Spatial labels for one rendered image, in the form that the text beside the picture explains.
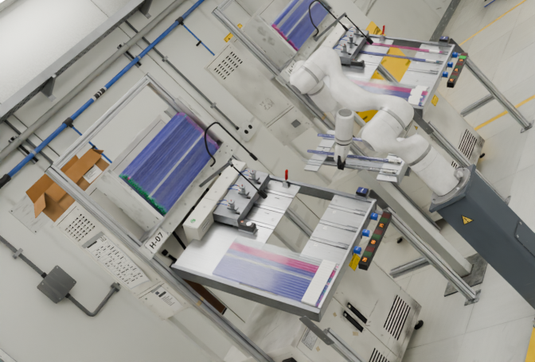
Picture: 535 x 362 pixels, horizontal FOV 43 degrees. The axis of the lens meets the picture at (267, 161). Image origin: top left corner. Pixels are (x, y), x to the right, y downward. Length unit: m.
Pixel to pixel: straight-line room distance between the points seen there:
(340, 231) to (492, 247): 0.68
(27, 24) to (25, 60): 0.31
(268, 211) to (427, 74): 1.39
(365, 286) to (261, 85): 1.40
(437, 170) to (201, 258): 1.11
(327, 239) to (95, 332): 1.91
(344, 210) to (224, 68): 1.40
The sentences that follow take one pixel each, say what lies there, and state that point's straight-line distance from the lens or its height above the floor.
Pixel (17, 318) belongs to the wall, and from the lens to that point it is 4.31.
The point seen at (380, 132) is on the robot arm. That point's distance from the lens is 2.57.
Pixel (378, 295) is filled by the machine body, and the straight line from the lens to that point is 3.46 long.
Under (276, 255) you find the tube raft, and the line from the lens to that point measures 2.99.
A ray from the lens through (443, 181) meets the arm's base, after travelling 2.68.
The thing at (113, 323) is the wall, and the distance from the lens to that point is 4.49.
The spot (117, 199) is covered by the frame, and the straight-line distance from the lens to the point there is 3.11.
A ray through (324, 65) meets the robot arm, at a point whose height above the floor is 1.38.
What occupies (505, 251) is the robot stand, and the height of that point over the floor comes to 0.38.
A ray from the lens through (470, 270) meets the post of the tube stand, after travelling 3.69.
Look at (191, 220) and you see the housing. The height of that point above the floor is 1.28.
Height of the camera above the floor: 1.73
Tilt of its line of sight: 9 degrees down
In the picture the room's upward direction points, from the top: 46 degrees counter-clockwise
